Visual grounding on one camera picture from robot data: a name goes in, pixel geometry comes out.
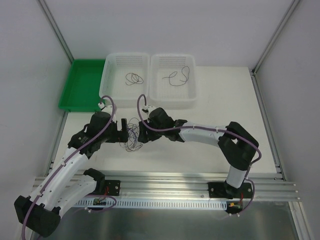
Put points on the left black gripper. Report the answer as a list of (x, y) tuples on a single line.
[(119, 132)]

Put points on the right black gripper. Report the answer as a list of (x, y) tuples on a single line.
[(146, 133)]

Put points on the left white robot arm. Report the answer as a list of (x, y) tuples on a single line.
[(44, 208)]

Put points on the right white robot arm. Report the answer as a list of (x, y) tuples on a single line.
[(239, 148)]

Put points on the left white plastic basket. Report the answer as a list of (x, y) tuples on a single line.
[(125, 77)]

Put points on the white plastic basket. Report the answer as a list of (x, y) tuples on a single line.
[(125, 77), (173, 81)]

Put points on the right white plastic basket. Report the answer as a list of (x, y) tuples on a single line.
[(173, 81)]

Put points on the green plastic tray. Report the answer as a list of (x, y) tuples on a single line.
[(81, 89)]

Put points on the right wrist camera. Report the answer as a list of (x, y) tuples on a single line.
[(147, 109)]

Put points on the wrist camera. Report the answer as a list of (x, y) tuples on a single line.
[(147, 109), (107, 108)]

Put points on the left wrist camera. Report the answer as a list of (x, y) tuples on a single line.
[(107, 108)]

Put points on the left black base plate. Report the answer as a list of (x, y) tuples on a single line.
[(112, 187)]

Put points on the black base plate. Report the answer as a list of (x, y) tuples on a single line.
[(219, 189), (112, 187)]

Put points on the white slotted cable duct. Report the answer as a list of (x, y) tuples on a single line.
[(135, 203)]

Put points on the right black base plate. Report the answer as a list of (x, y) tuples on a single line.
[(219, 189)]

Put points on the left aluminium frame post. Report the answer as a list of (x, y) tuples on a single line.
[(55, 28)]

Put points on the aluminium frame post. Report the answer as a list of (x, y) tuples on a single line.
[(276, 34), (55, 28)]

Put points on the aluminium mounting rail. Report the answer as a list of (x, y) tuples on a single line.
[(193, 186)]

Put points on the right aluminium frame post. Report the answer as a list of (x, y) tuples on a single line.
[(276, 34)]

